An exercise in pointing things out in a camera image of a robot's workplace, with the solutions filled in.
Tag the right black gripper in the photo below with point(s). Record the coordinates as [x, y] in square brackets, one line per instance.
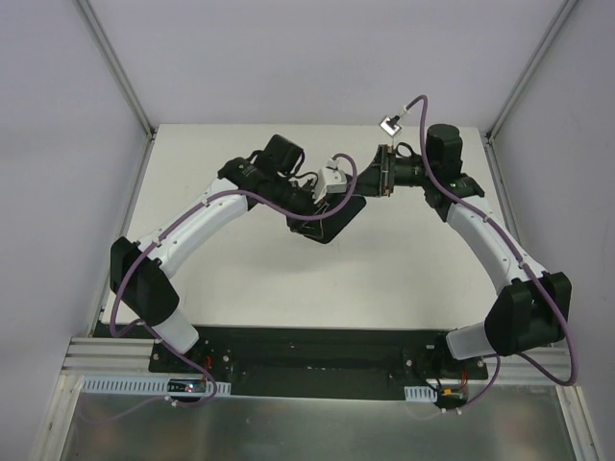
[384, 171]

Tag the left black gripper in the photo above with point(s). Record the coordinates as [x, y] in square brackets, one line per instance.
[307, 217]

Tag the phone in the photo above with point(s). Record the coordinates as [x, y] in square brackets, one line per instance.
[338, 222]

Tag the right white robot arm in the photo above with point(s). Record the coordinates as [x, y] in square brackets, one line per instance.
[532, 303]

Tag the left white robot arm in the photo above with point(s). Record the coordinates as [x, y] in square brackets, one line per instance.
[142, 270]

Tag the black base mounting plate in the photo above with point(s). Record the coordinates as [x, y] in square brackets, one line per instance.
[348, 364]

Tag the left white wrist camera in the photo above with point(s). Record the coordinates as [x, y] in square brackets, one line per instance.
[329, 180]

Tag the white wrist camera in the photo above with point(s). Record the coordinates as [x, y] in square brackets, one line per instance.
[329, 180]
[391, 126]

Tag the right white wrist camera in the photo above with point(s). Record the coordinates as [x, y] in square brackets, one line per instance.
[391, 126]

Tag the right white cable duct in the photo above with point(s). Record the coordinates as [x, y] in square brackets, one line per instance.
[420, 394]

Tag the aluminium frame rail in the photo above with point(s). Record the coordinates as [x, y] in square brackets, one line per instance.
[107, 356]

